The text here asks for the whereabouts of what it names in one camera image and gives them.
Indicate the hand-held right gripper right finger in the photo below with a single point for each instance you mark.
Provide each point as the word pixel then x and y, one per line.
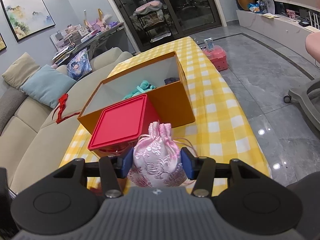
pixel 188 163

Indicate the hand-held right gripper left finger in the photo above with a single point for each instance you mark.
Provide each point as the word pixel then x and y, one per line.
pixel 127 165

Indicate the orange cardboard box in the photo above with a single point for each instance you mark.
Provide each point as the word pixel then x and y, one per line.
pixel 172 105

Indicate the teal plush toy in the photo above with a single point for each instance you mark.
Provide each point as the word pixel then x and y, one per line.
pixel 142 87

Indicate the clear container with red lid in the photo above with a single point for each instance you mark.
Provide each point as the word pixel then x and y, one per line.
pixel 117 122

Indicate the yellow checkered tablecloth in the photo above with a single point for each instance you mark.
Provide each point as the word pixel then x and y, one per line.
pixel 212 120

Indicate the beige sofa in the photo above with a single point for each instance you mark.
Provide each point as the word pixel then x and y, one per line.
pixel 32 142

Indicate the grey houndstooth pillow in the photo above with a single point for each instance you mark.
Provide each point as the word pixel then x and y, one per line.
pixel 10 105

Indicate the dark blue cloth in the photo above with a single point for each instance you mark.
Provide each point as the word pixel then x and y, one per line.
pixel 172 80

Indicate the red ribbon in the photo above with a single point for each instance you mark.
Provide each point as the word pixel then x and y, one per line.
pixel 62 102

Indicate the pink plastic box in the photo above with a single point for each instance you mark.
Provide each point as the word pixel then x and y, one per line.
pixel 217 60

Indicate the light blue pillow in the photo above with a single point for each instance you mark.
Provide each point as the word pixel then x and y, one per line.
pixel 47 85

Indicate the printed figure pillow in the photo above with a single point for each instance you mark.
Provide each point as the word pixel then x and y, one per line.
pixel 78 65

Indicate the beige pillow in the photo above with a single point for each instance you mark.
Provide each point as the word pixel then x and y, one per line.
pixel 20 72

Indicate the small drink carton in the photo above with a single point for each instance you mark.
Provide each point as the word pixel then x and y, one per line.
pixel 209 44

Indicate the stack of books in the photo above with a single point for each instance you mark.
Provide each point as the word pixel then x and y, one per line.
pixel 62 53

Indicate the grey chair base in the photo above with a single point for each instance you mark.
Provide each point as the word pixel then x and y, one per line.
pixel 300 97

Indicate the grey desk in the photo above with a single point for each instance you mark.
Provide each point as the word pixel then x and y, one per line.
pixel 107 33

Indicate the black shelf cart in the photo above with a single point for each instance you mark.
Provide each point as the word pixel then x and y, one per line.
pixel 152 27

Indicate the white desk organizer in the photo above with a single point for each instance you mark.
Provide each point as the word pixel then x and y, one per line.
pixel 70 36

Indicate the purple gift box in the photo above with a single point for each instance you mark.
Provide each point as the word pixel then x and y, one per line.
pixel 97 26

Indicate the framed landscape painting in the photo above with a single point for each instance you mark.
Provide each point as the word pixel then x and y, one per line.
pixel 27 15
pixel 2 42

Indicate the gold cone ornament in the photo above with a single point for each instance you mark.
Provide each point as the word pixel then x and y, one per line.
pixel 100 16

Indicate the glass sliding door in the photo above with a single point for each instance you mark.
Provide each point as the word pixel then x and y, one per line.
pixel 190 10

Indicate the pink and grey cushion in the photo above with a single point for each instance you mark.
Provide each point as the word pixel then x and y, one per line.
pixel 147 7

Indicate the white cabinet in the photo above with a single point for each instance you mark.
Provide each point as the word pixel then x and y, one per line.
pixel 275 30

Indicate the blue snack bag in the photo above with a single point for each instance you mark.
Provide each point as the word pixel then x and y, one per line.
pixel 253 7

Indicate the gold vase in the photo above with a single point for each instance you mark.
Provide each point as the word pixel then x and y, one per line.
pixel 245 0

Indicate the round white plate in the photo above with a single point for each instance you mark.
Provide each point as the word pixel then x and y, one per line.
pixel 269 0

